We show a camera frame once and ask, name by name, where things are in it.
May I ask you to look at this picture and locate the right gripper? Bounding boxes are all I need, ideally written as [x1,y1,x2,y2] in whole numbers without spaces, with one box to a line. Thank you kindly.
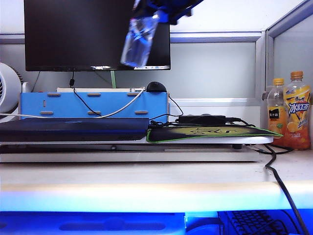
[133,0,205,25]

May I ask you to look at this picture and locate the large iced tea bottle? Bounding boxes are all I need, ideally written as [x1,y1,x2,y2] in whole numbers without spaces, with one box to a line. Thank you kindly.
[281,70,313,151]

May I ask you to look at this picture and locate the clear mineral water bottle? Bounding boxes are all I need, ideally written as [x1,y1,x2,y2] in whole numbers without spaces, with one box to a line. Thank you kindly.
[120,13,162,69]

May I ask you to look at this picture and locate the white flat tray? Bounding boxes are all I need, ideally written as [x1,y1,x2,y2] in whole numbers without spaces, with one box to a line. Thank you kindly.
[56,87,145,94]

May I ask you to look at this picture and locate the black adapter output cable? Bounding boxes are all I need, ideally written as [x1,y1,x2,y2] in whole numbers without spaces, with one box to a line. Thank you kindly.
[224,117,256,128]

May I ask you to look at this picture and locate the white flat base board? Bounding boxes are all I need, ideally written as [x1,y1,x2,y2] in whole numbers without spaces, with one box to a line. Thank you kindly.
[0,144,260,164]

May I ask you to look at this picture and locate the grey office partition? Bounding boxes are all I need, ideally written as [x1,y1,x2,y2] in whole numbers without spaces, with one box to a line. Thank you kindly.
[0,0,313,113]

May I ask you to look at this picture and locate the black green-edged mouse pad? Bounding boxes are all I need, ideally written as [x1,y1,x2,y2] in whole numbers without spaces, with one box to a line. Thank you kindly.
[146,125,284,144]

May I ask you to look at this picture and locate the small orange juice bottle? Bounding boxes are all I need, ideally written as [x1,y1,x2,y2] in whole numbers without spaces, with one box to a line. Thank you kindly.
[267,77,286,140]

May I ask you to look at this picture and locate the black keyboard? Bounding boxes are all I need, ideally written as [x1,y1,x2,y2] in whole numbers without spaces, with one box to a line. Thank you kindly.
[226,210,300,235]

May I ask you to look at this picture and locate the white desk fan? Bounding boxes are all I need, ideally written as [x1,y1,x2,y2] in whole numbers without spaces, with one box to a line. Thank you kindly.
[0,62,29,123]

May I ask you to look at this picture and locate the blue wooden organizer box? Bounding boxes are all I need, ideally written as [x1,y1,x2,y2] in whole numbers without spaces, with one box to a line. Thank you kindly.
[19,92,170,123]

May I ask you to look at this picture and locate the thin black monitor cable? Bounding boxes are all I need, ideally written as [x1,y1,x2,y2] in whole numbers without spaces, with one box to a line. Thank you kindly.
[69,70,102,117]

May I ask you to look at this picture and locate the black power adapter brick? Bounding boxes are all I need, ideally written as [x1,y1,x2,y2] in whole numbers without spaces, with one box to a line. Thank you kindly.
[178,115,226,124]

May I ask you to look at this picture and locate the white charging cable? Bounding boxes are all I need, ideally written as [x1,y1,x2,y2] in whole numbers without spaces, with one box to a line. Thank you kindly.
[0,86,146,119]

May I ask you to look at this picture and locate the thick black power cable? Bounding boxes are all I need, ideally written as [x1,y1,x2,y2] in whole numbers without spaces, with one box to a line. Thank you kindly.
[263,144,309,235]

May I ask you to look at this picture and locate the black computer monitor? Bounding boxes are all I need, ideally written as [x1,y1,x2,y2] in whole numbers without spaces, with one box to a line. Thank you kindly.
[23,0,171,71]

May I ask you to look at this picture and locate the thin black mouse cable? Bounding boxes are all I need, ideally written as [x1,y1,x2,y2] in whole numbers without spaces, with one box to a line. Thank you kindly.
[149,96,184,128]

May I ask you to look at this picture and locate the black computer mouse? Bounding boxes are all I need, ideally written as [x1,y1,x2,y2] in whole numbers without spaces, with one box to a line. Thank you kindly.
[146,81,168,93]

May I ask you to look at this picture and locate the dark closed laptop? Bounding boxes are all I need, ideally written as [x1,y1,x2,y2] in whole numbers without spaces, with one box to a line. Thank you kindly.
[0,117,150,142]

